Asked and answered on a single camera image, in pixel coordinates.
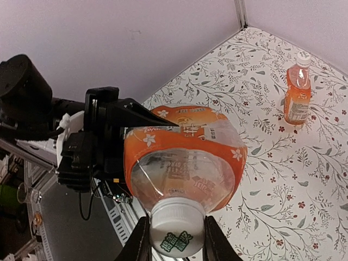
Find left aluminium frame post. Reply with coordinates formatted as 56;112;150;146
234;0;248;29

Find orange bottle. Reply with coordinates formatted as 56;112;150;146
284;51;312;125
123;105;248;258

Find green cup off table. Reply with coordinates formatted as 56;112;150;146
0;184;20;210

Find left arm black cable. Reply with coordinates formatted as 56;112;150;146
0;123;67;144

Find clear plastic cup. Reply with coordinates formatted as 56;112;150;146
17;182;42;204

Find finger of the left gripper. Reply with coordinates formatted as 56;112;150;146
105;98;178;129

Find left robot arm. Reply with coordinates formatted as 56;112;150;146
1;54;173;185

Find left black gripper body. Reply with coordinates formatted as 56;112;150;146
84;86;125;179

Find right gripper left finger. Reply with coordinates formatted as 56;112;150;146
115;216;150;261

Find floral table mat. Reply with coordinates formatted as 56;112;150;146
145;27;347;260

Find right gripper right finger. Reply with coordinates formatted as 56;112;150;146
203;216;242;261

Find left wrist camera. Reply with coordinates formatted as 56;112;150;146
55;110;105;194

